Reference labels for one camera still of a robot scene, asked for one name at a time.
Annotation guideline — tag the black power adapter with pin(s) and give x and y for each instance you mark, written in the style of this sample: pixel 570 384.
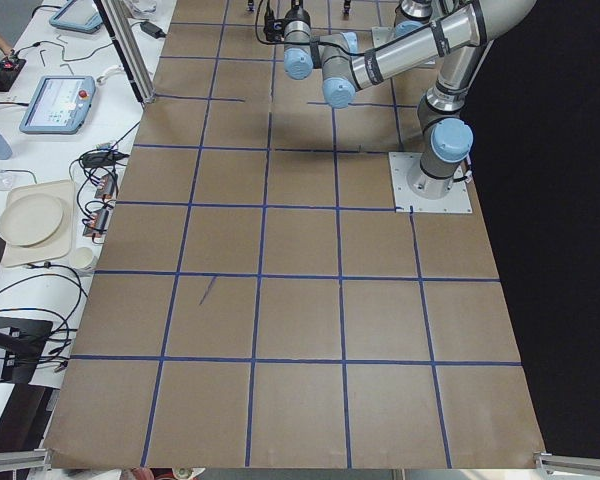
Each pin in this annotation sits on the black power adapter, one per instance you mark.
pixel 152 29

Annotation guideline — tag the beige tray with plates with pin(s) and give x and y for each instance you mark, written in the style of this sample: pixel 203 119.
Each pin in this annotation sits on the beige tray with plates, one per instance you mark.
pixel 38 223

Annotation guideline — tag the blue teach pendant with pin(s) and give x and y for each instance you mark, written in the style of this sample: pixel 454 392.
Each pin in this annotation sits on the blue teach pendant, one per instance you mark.
pixel 77 15
pixel 60 105

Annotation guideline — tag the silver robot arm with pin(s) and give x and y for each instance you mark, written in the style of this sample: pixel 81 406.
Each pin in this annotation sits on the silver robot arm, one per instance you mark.
pixel 460 38

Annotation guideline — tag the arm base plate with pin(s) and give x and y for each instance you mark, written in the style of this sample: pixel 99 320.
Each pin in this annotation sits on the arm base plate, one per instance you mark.
pixel 415 192

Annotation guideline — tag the white paper cup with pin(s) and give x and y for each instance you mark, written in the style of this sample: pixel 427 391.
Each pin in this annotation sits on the white paper cup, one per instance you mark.
pixel 83 260

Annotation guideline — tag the black monitor stand base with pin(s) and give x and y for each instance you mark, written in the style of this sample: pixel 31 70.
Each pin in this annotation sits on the black monitor stand base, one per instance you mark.
pixel 22 342

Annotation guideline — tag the aluminium frame post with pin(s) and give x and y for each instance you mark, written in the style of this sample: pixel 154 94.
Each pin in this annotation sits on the aluminium frame post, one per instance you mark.
pixel 115 21

